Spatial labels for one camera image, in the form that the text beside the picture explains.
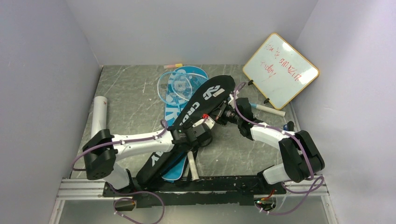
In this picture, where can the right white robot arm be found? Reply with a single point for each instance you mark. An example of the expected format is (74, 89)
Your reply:
(300, 156)

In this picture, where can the whiteboard with orange frame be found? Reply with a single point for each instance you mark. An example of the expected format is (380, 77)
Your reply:
(279, 71)

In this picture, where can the black racket cover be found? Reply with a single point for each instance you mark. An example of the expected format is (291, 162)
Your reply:
(205, 100)

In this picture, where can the blue racket cover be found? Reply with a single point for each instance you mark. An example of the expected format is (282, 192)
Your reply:
(187, 69)

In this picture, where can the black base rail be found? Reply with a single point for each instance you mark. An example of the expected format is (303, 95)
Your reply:
(240, 189)

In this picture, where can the orange yellow marker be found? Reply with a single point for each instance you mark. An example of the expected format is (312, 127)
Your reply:
(171, 66)

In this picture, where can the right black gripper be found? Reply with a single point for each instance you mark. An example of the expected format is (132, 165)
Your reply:
(220, 117)

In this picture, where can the blue marker pen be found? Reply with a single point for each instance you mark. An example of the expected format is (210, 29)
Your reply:
(290, 126)

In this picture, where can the white shuttlecock tube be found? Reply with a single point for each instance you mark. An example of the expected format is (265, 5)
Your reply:
(99, 115)

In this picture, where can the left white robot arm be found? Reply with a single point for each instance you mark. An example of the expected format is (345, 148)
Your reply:
(104, 150)

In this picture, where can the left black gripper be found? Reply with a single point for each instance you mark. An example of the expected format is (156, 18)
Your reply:
(186, 128)

